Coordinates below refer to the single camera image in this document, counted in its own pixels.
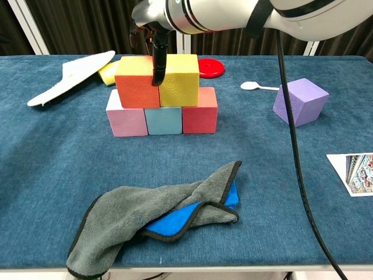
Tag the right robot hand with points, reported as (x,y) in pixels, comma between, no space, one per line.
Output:
(148,14)

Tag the orange foam cube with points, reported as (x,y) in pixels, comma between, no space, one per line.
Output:
(135,91)

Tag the yellow foam cube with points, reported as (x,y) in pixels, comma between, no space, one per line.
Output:
(180,89)

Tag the purple foam cube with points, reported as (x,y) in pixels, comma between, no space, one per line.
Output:
(309,99)

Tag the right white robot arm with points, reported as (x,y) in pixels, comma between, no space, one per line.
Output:
(218,13)

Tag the black curtain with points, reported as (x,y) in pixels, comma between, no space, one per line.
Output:
(349,46)
(233,43)
(87,26)
(8,23)

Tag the yellow sponge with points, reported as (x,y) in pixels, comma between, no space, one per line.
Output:
(106,76)

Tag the red round disc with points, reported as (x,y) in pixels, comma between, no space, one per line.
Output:
(212,68)

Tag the white plastic knife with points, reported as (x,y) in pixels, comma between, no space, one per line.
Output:
(78,70)

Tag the light blue foam cube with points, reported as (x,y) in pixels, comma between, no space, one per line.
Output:
(163,121)

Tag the pink foam cube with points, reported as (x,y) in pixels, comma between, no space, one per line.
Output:
(125,122)

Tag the red foam cube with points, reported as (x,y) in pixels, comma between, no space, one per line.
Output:
(199,119)

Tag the white plastic spoon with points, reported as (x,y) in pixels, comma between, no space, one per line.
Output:
(249,85)

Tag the grey and blue cloth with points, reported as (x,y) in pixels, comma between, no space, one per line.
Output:
(116,210)

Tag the blue felt table cover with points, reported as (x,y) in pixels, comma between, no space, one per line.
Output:
(247,233)

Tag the printed photo card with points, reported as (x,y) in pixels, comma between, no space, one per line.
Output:
(358,175)

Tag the white frame post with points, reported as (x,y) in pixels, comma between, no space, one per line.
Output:
(311,48)
(183,43)
(29,29)

